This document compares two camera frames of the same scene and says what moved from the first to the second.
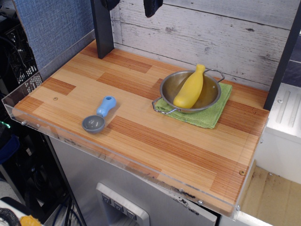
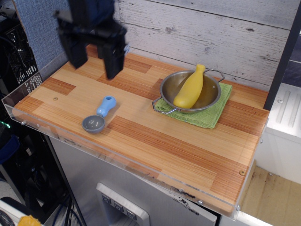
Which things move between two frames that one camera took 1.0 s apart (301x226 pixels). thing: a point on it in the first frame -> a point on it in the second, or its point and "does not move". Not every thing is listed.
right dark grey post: x=292 y=37 does not move
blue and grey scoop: x=93 y=124 does not move
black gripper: x=151 y=6 -> x=91 y=23
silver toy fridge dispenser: x=121 y=211 does not move
